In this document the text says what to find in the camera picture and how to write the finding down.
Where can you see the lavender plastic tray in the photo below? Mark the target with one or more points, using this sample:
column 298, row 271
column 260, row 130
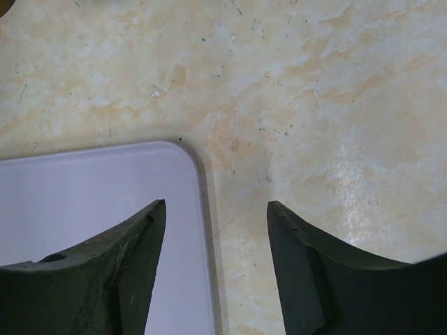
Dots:
column 52, row 202

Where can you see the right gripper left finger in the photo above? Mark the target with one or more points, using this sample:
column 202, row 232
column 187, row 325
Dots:
column 100, row 286

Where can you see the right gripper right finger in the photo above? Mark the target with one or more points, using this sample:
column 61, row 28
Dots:
column 327, row 286

